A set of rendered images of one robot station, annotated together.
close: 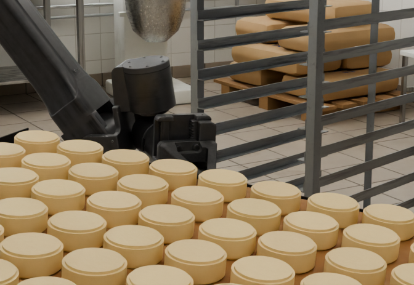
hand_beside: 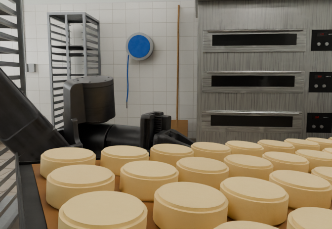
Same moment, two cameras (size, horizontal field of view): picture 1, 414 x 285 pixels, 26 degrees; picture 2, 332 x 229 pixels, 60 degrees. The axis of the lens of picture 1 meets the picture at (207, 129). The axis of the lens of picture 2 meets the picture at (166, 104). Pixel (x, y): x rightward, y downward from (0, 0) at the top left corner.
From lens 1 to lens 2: 0.82 m
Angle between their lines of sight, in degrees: 53
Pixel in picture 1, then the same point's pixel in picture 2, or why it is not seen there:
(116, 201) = (307, 178)
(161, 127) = (149, 123)
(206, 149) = (177, 135)
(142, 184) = (255, 161)
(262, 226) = not seen: outside the picture
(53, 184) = (244, 186)
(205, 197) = (294, 157)
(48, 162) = (161, 169)
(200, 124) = (167, 117)
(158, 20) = not seen: outside the picture
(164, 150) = (167, 140)
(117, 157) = (176, 150)
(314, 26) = not seen: outside the picture
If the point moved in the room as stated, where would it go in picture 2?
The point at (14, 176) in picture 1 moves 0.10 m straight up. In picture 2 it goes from (201, 195) to (203, 44)
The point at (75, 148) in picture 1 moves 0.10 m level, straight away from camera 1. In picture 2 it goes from (132, 153) to (62, 142)
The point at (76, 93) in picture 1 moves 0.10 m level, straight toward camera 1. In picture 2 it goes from (36, 112) to (98, 118)
